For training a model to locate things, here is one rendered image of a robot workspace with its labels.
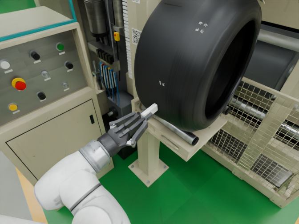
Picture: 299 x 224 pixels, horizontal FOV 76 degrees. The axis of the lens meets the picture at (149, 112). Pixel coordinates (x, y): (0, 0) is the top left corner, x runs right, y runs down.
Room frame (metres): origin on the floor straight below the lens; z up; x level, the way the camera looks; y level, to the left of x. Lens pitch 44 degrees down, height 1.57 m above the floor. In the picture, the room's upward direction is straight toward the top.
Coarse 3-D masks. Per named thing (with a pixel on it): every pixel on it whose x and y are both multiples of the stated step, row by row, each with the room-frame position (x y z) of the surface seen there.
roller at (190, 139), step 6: (144, 108) 0.73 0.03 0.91; (162, 120) 0.64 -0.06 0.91; (168, 126) 0.61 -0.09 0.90; (174, 126) 0.59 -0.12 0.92; (180, 132) 0.56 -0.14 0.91; (186, 132) 0.55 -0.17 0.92; (186, 138) 0.53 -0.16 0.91; (192, 138) 0.52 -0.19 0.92; (198, 138) 0.53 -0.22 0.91; (192, 144) 0.50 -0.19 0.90
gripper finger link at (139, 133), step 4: (144, 124) 0.43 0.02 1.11; (140, 128) 0.41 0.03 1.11; (144, 128) 0.42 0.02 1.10; (136, 132) 0.40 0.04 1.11; (140, 132) 0.40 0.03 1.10; (136, 136) 0.38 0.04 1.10; (140, 136) 0.40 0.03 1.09; (132, 140) 0.37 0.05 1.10; (136, 140) 0.38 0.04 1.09; (132, 144) 0.35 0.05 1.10
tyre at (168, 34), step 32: (192, 0) 0.64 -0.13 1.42; (224, 0) 0.60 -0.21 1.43; (256, 0) 0.70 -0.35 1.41; (160, 32) 0.59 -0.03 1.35; (192, 32) 0.54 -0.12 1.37; (224, 32) 0.53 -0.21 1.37; (256, 32) 0.75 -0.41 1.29; (160, 64) 0.53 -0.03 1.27; (192, 64) 0.48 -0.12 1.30; (224, 64) 0.88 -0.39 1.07; (160, 96) 0.50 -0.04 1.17; (192, 96) 0.45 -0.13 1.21; (224, 96) 0.75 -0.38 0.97; (192, 128) 0.48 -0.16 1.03
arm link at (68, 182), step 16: (64, 160) 0.29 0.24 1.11; (80, 160) 0.29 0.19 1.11; (48, 176) 0.24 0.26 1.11; (64, 176) 0.24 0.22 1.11; (80, 176) 0.25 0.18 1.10; (96, 176) 0.27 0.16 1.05; (48, 192) 0.21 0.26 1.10; (64, 192) 0.21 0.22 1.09; (80, 192) 0.21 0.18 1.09; (48, 208) 0.18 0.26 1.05
